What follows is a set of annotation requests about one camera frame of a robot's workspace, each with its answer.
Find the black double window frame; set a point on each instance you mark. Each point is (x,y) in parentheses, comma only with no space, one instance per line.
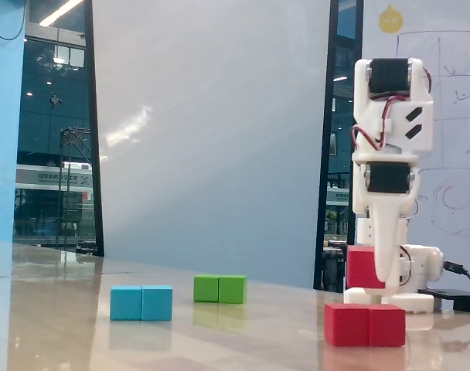
(325,135)

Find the long blue block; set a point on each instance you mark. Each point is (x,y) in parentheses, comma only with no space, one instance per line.
(141,304)

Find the long red block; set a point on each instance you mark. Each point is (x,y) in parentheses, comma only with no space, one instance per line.
(364,326)

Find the yellow round sticker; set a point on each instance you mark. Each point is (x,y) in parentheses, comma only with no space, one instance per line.
(390,21)

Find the long green block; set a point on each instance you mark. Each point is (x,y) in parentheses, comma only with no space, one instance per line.
(219,290)

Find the whiteboard with pen drawings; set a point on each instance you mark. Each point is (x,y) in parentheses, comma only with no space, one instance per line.
(459,46)

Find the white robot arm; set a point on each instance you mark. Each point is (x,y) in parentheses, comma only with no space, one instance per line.
(416,135)

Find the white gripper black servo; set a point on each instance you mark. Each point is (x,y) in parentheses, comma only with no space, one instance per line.
(388,177)

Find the slim black frame post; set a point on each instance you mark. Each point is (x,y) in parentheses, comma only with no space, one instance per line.
(94,154)

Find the flat black box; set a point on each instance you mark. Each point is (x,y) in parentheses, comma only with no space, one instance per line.
(467,300)

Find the small red cube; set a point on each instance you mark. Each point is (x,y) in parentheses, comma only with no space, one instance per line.
(360,268)

